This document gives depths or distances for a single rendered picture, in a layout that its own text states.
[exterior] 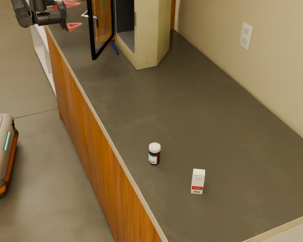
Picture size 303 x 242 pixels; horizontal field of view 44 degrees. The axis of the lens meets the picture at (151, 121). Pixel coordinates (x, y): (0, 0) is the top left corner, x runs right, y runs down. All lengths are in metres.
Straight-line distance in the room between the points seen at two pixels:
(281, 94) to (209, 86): 0.33
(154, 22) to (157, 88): 0.31
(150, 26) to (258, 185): 0.90
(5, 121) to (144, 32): 1.35
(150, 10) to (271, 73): 0.61
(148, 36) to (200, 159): 0.71
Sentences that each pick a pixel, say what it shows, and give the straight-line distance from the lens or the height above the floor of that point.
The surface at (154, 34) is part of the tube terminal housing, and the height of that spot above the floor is 1.12.
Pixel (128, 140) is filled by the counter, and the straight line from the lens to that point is 1.44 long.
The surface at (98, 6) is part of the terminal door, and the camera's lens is 1.85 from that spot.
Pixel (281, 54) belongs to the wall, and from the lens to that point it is 1.62.
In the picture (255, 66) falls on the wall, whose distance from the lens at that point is 1.76.
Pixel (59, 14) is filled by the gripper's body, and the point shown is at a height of 1.22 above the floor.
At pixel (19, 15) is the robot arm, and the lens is 1.82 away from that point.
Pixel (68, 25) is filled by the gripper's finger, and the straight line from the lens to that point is 1.87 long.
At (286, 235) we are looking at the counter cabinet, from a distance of 1.32.
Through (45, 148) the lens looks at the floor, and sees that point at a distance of 2.89.
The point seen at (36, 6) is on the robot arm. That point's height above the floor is 1.26.
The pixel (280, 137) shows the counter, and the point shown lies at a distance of 1.55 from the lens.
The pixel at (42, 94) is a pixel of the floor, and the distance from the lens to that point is 3.49.
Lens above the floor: 1.88
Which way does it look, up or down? 38 degrees down
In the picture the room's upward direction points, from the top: 1 degrees clockwise
